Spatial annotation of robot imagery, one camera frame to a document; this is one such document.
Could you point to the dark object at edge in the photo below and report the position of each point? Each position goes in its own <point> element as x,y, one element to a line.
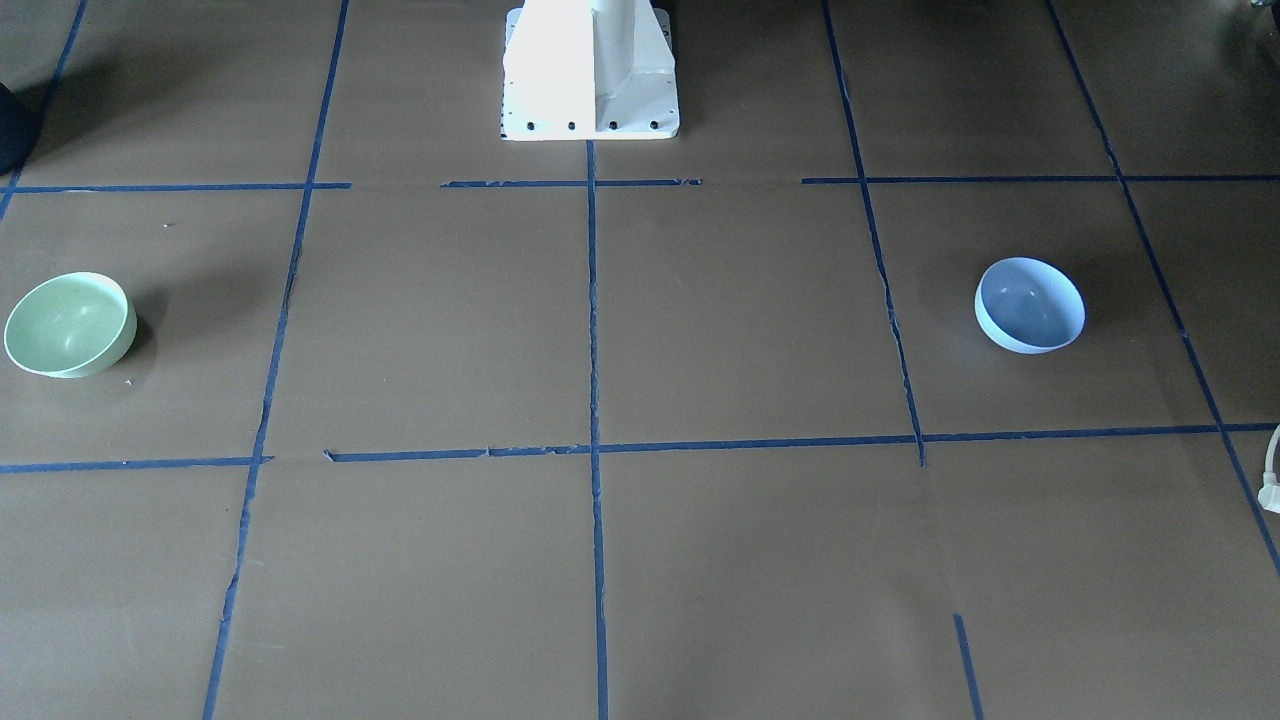
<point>19,130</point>

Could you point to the green bowl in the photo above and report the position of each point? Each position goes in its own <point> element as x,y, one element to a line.
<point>75,325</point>

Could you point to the white power plug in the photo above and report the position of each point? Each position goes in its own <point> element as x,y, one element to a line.
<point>1268,494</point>

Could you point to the blue bowl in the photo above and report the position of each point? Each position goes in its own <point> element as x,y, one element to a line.
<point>1029,307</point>

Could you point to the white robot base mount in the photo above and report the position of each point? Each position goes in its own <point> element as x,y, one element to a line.
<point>589,71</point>

